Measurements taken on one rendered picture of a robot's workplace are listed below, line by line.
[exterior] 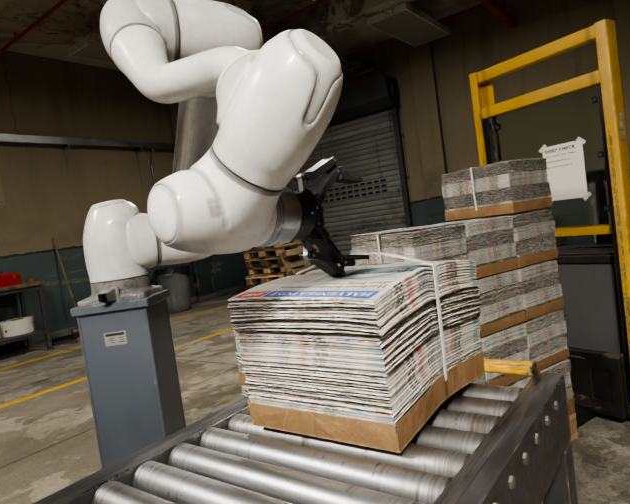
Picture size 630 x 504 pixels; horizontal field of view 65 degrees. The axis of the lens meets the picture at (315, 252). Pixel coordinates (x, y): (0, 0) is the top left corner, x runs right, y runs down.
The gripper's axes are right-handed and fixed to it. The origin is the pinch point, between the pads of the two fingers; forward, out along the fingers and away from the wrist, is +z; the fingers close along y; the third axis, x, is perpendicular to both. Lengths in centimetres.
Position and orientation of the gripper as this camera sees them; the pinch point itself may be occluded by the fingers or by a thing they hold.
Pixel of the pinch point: (355, 217)
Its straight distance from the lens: 90.2
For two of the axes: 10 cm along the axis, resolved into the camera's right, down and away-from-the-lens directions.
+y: 0.8, 10.0, -0.1
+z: 6.1, -0.4, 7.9
